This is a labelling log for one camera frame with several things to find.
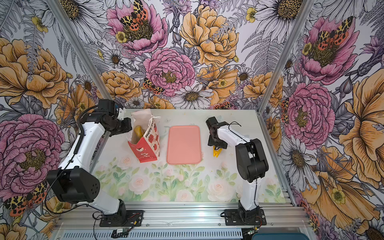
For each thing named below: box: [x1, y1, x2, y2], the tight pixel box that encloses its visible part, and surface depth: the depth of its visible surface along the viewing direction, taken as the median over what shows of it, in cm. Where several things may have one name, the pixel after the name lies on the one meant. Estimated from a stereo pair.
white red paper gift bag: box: [127, 109, 161, 163], surface depth 89 cm
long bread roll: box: [134, 125, 145, 140], surface depth 94 cm
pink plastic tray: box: [167, 125, 202, 165], surface depth 104 cm
